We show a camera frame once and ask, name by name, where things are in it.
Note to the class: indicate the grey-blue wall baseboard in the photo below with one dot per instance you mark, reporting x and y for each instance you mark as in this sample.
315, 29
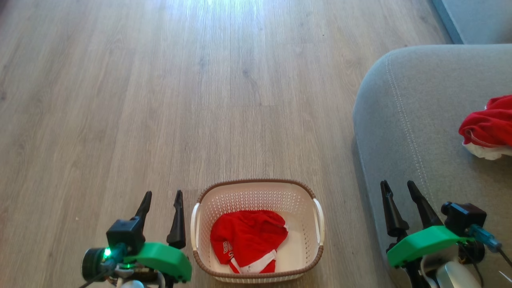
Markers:
448, 20

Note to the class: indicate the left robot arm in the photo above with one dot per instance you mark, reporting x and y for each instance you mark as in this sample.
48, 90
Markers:
94, 264

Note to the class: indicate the red basketball jersey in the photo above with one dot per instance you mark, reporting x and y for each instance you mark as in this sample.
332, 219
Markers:
248, 236

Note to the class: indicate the grey fabric sofa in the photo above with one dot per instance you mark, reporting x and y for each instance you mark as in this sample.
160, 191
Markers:
424, 120

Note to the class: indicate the white plastic laundry basket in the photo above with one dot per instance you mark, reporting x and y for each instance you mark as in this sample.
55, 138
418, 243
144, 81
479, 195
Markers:
256, 192

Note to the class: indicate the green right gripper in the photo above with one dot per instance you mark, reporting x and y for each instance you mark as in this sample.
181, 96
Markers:
424, 244

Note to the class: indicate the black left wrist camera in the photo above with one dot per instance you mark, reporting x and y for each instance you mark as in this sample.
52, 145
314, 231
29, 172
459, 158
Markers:
126, 236

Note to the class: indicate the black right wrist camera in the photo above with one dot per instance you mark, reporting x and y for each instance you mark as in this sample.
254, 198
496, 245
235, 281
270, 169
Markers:
464, 218

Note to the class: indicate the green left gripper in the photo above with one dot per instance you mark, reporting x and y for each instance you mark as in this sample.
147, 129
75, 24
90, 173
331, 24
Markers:
168, 260

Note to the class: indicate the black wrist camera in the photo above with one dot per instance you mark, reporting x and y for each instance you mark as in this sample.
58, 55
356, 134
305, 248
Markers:
126, 236
464, 218

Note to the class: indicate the red garment with white bow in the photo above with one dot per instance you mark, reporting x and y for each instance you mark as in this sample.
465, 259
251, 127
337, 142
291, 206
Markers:
490, 128

